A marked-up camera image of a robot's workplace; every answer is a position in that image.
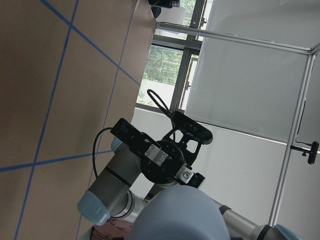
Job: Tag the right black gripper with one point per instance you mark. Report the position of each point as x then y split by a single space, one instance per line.
161 161

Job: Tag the black tripod camera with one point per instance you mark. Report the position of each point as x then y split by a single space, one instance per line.
312 153

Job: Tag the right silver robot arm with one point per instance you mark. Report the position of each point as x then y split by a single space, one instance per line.
150 185

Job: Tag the blue plastic cup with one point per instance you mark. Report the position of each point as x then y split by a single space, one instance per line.
180 213

